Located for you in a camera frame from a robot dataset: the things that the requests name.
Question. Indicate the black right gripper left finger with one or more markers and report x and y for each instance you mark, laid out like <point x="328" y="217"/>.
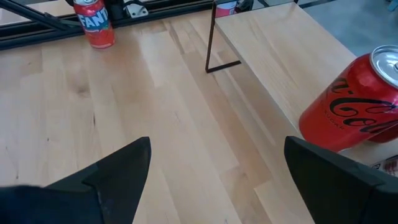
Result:
<point x="118" y="174"/>

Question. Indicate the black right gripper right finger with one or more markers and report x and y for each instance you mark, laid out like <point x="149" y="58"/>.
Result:
<point x="335" y="186"/>

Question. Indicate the red Fanta can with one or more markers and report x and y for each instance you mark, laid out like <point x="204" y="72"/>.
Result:
<point x="94" y="31"/>

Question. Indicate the black aluminium table frame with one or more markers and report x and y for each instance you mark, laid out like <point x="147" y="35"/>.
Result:
<point x="31" y="34"/>

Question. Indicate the red soda can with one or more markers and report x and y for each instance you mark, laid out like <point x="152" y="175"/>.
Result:
<point x="385" y="137"/>

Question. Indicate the wooden shelf black metal legs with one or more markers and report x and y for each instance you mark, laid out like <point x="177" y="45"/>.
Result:
<point x="280" y="53"/>

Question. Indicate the pink white Spindrift can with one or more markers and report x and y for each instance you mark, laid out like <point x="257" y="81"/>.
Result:
<point x="388" y="166"/>
<point x="225" y="9"/>

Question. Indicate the silver mounting bracket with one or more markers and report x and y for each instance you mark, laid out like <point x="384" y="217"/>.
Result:
<point x="136" y="11"/>

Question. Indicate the red Coke Zero can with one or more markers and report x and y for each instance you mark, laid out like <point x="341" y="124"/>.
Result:
<point x="351" y="105"/>

